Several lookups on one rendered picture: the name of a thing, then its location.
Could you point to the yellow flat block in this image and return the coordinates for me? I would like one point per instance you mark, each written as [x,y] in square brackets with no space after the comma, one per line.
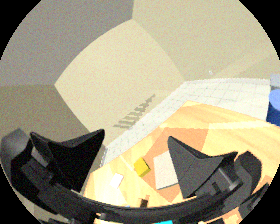
[142,168]

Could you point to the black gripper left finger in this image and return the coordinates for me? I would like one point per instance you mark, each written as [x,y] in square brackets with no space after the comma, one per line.
[73,157]

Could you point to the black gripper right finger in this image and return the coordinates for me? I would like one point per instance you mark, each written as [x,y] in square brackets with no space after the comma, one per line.
[193,168]

